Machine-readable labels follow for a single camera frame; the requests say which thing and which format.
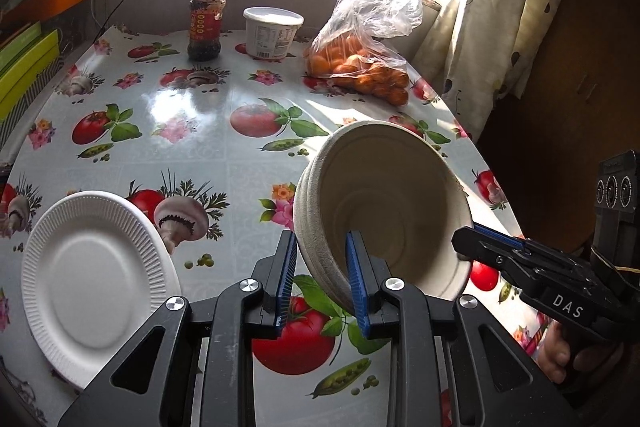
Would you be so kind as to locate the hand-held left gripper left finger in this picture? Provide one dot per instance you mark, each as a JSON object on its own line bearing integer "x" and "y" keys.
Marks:
{"x": 286, "y": 282}

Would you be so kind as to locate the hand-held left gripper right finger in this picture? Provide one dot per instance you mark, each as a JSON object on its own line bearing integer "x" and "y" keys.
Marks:
{"x": 358, "y": 287}

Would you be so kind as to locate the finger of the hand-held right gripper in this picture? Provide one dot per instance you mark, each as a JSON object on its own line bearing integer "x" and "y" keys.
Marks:
{"x": 480, "y": 248}
{"x": 500, "y": 235}

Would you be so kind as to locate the white foam plate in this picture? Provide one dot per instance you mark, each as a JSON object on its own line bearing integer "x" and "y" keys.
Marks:
{"x": 95, "y": 287}

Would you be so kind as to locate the person's right hand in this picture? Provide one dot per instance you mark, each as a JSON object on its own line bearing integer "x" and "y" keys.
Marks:
{"x": 555, "y": 359}

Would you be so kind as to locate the fruit print tablecloth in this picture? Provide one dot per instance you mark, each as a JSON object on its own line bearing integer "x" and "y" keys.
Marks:
{"x": 200, "y": 147}

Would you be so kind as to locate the brown wooden cabinet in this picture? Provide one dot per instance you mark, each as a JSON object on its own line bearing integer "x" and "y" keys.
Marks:
{"x": 575, "y": 82}

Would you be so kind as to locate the pile of small oranges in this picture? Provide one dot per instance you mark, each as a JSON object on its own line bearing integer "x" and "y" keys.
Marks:
{"x": 360, "y": 72}

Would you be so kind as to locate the cream curtain with purple print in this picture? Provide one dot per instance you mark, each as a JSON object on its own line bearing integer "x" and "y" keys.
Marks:
{"x": 500, "y": 7}

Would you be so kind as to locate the white plastic tub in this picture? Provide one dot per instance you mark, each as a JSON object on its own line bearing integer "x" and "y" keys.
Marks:
{"x": 272, "y": 32}

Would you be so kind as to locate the clear plastic bag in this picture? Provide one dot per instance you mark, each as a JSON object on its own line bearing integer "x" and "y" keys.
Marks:
{"x": 375, "y": 2}

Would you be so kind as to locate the red label sauce jar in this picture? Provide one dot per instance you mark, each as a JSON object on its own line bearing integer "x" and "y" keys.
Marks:
{"x": 206, "y": 24}

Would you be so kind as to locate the yellow-green box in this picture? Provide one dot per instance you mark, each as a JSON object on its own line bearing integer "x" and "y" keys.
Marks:
{"x": 25, "y": 77}

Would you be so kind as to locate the pale green box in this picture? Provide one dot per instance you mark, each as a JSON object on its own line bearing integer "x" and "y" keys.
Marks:
{"x": 17, "y": 39}

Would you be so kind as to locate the orange plastic tray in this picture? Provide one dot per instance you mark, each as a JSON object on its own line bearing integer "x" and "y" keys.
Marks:
{"x": 50, "y": 2}

